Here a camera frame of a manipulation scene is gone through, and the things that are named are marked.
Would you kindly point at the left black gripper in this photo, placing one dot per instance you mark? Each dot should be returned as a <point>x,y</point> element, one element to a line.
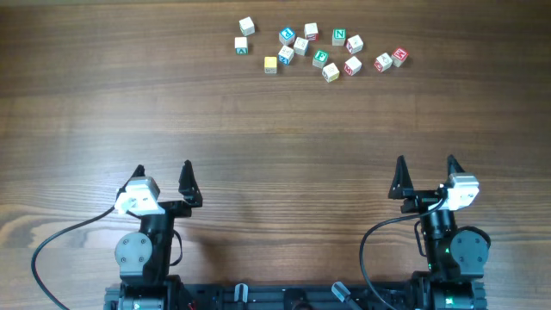
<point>191,200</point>

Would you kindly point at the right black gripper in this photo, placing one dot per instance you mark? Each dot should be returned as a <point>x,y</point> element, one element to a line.
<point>402,186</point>

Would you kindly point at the yellow letter K block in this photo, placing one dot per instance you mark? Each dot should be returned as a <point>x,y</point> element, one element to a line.
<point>270,65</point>

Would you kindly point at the green letter F block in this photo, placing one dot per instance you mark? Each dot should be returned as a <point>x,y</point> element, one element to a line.
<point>320,58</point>

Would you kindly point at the white block blue side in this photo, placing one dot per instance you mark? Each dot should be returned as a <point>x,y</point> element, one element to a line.
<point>285,55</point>

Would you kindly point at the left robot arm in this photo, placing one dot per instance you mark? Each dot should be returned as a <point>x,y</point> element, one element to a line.
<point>144,256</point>

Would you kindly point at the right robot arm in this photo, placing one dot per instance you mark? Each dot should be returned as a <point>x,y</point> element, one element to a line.
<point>456,256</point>

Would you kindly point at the white block red number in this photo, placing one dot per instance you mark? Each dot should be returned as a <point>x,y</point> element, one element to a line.
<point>383,62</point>

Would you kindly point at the red letter M block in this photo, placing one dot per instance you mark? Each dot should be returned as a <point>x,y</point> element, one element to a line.
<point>399,56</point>

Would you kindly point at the white block red letter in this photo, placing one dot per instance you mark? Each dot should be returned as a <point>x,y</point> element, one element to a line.
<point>352,66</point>

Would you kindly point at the white block yellow side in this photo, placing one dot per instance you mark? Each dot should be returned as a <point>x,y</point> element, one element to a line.
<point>330,72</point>

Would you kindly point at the white block red picture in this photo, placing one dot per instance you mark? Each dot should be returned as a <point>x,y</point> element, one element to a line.
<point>354,44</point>

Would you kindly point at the white block green side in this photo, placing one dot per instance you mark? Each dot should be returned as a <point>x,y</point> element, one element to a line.
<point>241,45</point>

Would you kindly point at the green letter N block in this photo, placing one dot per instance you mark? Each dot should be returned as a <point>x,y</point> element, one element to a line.
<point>338,37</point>

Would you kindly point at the plain white wooden block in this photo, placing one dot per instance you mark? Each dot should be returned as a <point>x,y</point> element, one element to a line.
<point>247,26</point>

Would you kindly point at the white block grey picture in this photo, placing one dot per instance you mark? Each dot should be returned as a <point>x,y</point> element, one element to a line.
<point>300,46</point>

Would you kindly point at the white block red side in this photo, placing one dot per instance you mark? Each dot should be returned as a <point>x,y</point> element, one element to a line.
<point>311,31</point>

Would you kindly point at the blue letter P block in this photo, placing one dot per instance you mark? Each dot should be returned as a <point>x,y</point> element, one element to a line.
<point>287,36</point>

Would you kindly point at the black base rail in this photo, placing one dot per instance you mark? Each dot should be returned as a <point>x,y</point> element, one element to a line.
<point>400,295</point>

